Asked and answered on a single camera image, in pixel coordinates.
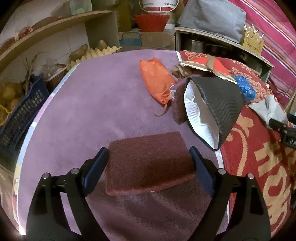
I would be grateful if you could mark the striped red curtain cloth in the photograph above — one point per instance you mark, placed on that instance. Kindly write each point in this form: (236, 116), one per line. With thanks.
(279, 44)

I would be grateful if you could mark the blue plastic bag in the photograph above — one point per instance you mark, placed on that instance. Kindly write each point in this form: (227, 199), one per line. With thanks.
(248, 91)

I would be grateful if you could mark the red gold paper packet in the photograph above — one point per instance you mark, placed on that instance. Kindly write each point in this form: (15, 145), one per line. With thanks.
(210, 64)

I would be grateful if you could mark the red gold patterned mat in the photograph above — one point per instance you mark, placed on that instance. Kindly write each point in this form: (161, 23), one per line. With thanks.
(249, 146)

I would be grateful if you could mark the wooden wall shelf unit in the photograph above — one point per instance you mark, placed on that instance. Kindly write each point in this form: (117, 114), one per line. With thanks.
(55, 40)

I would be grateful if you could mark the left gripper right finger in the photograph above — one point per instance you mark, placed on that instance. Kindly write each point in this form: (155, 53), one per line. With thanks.
(237, 210)

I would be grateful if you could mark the orange plastic wrapper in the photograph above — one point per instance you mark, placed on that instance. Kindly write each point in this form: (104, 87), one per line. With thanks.
(157, 79)

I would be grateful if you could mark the yellow utensil holder box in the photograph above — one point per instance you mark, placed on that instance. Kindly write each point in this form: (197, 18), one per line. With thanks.
(252, 39)

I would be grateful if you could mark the grey fabric cover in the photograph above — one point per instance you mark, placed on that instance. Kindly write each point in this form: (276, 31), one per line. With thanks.
(221, 18)

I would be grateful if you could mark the yellow egg tray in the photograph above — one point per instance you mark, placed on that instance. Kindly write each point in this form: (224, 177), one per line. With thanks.
(93, 53)

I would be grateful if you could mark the brown paper ball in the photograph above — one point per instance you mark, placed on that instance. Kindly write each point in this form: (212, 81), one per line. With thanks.
(181, 72)

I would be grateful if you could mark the dark blue plastic crate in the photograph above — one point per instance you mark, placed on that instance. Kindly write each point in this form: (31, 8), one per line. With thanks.
(23, 115)

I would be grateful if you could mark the black white snack bag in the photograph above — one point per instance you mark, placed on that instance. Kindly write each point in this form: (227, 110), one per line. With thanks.
(212, 107)

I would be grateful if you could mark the red plastic bowl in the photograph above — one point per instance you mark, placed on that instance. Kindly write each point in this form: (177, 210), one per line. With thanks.
(151, 22)

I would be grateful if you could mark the maroon scouring pad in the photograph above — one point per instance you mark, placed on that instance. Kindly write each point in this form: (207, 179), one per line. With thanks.
(148, 163)
(177, 91)

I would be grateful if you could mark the white tissue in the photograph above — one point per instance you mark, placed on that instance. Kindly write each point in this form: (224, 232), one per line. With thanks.
(269, 108)

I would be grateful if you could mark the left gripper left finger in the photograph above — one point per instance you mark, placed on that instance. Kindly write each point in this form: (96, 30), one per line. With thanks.
(59, 210)

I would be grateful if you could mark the cardboard box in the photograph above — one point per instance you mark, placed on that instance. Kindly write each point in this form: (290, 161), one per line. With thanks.
(135, 40)

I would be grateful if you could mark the white plastic bucket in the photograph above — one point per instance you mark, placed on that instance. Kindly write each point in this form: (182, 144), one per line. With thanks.
(158, 6)

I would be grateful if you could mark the grey low shelf cabinet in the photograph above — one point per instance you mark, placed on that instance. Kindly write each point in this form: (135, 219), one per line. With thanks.
(221, 47)

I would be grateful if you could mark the clear plastic storage box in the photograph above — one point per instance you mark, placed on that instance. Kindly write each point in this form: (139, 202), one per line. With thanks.
(73, 7)

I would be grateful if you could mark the steel pot in cabinet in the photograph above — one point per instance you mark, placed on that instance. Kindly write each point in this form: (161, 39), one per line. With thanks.
(194, 46)

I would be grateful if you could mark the yellow net bag of potatoes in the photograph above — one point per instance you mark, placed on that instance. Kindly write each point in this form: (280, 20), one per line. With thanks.
(11, 95)

